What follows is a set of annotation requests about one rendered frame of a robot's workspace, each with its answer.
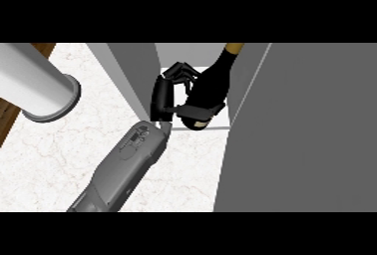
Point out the grey cabinet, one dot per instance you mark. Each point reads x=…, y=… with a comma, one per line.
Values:
x=135, y=73

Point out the grey cabinet door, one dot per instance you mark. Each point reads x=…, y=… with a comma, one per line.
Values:
x=303, y=132

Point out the white cylinder with grey rim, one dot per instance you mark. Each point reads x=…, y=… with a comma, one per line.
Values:
x=30, y=83

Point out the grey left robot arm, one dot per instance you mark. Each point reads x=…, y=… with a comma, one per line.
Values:
x=125, y=162

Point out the black wine bottle gold cap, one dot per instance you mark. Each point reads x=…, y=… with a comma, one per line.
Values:
x=215, y=78

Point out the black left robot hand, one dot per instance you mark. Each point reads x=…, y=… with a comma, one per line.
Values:
x=161, y=99

